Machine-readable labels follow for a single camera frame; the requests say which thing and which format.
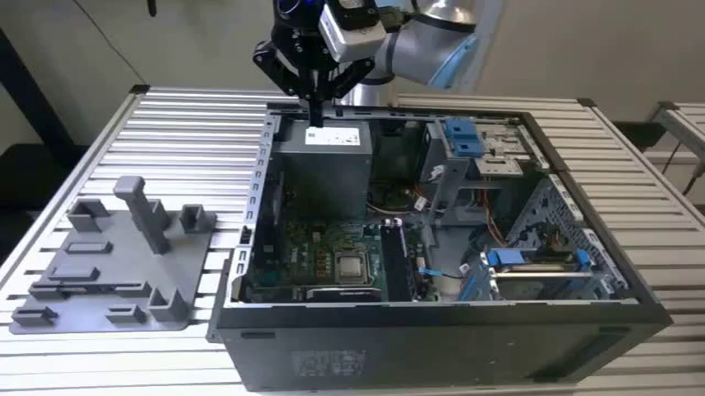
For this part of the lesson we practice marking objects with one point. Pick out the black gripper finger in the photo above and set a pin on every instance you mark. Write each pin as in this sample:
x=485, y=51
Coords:
x=278, y=62
x=353, y=78

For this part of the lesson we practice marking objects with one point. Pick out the dark RAM stick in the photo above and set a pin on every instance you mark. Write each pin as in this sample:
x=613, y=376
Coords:
x=99, y=285

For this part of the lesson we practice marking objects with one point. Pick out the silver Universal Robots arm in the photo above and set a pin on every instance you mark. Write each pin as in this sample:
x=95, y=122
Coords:
x=424, y=49

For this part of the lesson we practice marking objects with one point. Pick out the blue empty disk carrier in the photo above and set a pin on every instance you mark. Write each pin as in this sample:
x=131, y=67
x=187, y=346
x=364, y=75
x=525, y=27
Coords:
x=460, y=132

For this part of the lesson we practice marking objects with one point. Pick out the grey power supply unit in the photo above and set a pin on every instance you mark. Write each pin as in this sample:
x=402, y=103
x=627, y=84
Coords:
x=325, y=177

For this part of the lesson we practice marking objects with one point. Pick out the black table corner cap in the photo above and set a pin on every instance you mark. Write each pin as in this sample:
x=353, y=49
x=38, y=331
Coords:
x=586, y=102
x=139, y=88

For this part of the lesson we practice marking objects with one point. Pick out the black antenna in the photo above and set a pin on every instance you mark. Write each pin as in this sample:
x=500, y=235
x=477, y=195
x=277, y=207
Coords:
x=151, y=7

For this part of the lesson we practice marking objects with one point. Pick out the black round fan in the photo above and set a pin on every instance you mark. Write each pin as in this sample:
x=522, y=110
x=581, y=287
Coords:
x=394, y=199

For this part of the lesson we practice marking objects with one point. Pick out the silver metal drive cage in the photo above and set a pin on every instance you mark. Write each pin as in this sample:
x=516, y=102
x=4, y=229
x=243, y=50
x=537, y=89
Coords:
x=502, y=165

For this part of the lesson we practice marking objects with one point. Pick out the green motherboard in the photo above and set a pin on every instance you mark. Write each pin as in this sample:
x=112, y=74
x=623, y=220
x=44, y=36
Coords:
x=309, y=247

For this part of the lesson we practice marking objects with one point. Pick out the silver CPU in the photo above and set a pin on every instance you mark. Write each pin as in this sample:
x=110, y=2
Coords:
x=353, y=268

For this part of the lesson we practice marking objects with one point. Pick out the hard disk in blue carrier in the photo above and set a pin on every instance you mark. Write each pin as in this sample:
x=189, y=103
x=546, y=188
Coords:
x=506, y=257

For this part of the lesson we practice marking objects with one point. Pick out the black graphics card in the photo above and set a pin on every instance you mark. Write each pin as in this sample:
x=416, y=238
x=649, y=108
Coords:
x=341, y=293

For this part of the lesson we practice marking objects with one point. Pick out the black box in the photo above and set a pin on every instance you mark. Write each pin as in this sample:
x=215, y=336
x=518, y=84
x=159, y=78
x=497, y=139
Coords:
x=639, y=136

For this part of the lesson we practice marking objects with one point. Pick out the grey plastic parts rack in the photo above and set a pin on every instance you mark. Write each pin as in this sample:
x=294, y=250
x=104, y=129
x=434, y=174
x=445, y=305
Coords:
x=127, y=264

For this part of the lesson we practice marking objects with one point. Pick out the metal slat side table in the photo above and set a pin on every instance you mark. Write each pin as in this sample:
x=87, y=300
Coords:
x=683, y=123

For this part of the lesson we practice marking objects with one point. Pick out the black open PC case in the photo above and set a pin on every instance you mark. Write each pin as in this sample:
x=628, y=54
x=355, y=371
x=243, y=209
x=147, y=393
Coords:
x=385, y=350

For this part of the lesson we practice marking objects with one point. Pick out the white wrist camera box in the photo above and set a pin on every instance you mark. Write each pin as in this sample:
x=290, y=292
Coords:
x=353, y=41

